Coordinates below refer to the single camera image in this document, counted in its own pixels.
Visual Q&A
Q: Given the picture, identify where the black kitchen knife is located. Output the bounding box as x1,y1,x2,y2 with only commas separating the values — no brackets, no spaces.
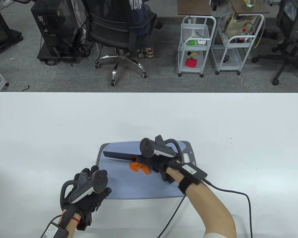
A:
103,150,143,162

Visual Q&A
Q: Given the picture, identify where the thick black camera cable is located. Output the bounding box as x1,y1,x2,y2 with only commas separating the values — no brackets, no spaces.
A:
204,179,253,238

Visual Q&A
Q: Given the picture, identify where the black computer tower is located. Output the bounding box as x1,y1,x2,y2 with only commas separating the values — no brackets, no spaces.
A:
31,0,83,61

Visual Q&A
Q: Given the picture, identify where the person's right hand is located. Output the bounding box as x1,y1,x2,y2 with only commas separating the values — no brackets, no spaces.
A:
137,154,183,184

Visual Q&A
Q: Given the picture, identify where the pile of orange plasticine granules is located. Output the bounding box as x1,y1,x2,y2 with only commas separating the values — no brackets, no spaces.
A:
129,155,152,175

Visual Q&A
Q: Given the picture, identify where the brown wooden table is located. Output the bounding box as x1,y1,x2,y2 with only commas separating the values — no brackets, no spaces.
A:
230,0,270,14
178,0,212,16

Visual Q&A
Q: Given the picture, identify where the blue grey cutting board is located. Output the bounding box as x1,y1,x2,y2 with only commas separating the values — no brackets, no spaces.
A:
96,141,195,200

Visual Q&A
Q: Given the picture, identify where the person's left hand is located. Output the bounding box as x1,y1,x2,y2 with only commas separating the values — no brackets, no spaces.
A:
60,166,112,231

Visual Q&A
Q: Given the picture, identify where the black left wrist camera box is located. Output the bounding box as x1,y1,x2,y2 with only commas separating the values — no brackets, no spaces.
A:
40,222,69,238

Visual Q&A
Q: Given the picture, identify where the person's left forearm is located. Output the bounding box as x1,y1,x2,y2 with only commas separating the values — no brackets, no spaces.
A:
60,209,81,238

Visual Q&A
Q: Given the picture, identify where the person's white sleeve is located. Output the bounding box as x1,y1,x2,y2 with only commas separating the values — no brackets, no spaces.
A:
203,232,237,238

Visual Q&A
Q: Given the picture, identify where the person's right forearm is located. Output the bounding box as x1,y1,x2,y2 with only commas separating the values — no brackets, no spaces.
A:
168,167,237,238

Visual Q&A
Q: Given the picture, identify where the thin black glove cable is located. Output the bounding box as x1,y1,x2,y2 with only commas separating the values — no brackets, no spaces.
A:
158,195,187,238

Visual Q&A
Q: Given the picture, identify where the black wrist strap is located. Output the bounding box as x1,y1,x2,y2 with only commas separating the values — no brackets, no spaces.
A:
177,177,201,195

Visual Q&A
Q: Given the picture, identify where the red capped dark bottle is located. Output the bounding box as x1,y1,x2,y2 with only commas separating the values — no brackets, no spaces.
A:
236,29,249,43

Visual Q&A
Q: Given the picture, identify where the beige bag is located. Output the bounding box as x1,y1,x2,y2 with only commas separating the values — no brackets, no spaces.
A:
223,14,266,49

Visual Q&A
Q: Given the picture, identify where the black office chair chrome base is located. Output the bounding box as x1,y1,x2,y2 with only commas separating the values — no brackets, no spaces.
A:
83,0,162,86

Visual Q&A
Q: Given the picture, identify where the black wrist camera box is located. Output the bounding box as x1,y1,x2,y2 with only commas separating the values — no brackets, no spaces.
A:
40,222,69,238
179,162,208,185

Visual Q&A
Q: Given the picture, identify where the black equipment stand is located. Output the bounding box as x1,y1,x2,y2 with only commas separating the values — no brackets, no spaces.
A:
0,0,23,59

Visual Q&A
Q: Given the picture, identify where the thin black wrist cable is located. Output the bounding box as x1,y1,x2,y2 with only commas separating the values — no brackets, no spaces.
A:
48,214,64,225

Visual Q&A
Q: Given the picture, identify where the tangle of black cables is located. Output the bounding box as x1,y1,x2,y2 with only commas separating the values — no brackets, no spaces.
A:
43,27,100,66

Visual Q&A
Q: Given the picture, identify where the black white hand controller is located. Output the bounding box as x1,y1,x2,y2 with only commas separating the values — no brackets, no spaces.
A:
139,135,184,159
60,169,108,204

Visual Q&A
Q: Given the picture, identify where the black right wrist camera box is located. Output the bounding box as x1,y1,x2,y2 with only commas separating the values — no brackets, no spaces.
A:
179,162,208,185

